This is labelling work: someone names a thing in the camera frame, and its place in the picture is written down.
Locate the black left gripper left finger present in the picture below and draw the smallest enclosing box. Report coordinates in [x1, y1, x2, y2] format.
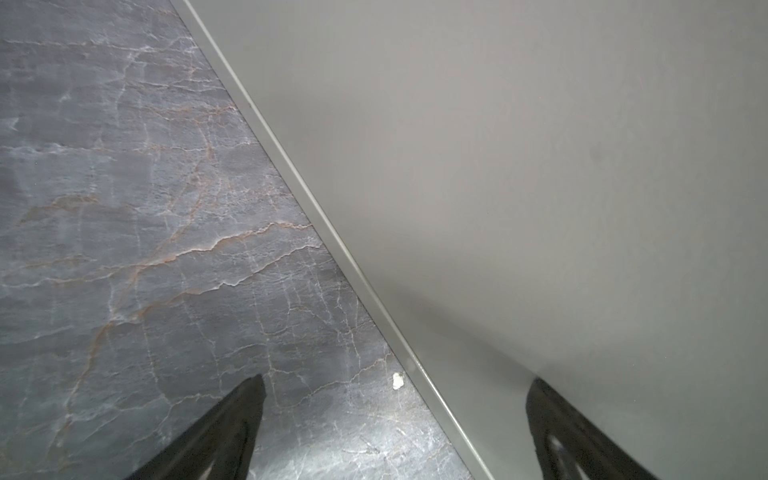
[129, 375, 267, 479]

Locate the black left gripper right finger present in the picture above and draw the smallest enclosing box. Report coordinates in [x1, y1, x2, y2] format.
[526, 378, 655, 480]

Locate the grey metal cabinet counter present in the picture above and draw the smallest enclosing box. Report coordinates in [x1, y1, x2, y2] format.
[176, 1, 767, 479]

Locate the small white floor crumb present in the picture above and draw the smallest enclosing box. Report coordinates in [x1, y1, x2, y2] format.
[392, 372, 405, 391]

